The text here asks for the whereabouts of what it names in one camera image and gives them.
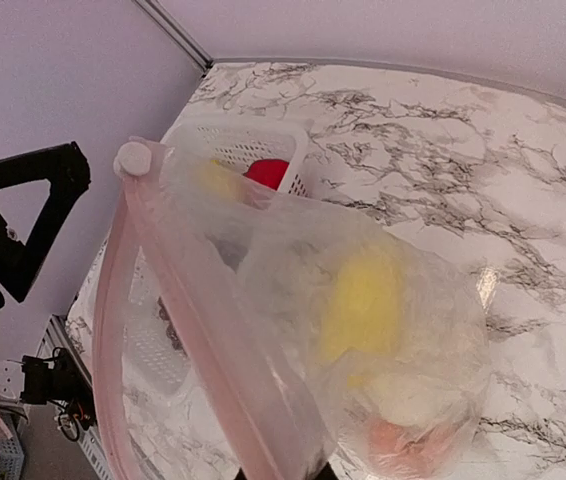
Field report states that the yellow toy banana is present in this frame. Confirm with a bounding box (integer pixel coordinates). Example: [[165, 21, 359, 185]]
[[319, 246, 405, 365]]

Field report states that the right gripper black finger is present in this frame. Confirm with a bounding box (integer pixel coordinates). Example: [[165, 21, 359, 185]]
[[235, 457, 337, 480]]

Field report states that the orange toy pumpkin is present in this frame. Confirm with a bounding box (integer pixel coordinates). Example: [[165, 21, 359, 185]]
[[362, 417, 464, 476]]

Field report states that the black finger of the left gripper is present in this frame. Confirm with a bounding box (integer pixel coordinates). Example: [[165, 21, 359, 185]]
[[0, 142, 90, 302]]

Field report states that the white plastic basket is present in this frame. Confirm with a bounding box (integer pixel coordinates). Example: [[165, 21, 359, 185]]
[[114, 121, 308, 404]]

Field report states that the red toy bell pepper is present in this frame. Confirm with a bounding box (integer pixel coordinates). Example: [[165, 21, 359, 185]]
[[243, 159, 289, 191]]

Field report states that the clear zip top bag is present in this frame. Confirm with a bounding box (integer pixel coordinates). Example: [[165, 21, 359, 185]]
[[92, 123, 490, 479]]

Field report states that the left aluminium frame post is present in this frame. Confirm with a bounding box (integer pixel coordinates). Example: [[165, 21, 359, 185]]
[[133, 0, 214, 71]]

